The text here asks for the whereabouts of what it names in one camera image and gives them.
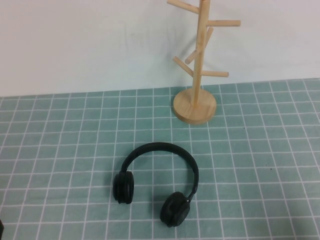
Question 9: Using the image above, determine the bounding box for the black over-ear headphones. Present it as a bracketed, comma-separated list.
[112, 141, 200, 228]

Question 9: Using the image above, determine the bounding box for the wooden peg tree stand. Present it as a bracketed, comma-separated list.
[166, 0, 242, 125]

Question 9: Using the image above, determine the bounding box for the green white-grid tablecloth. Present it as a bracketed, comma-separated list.
[0, 78, 320, 240]

